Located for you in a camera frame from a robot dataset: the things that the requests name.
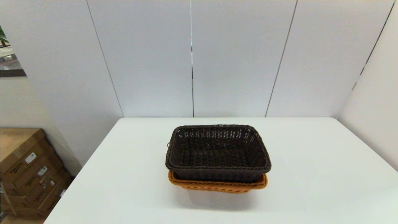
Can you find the dark brown wicker basket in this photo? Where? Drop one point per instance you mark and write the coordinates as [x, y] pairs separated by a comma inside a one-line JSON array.
[[217, 155]]

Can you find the orange wicker basket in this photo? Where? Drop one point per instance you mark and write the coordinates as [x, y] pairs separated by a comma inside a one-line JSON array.
[[217, 186]]

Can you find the brown cardboard box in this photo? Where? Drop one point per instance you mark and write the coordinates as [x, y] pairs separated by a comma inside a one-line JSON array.
[[46, 205], [31, 174], [18, 140], [37, 189]]

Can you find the green potted plant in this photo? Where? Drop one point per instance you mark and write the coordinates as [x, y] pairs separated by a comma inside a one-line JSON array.
[[2, 37]]

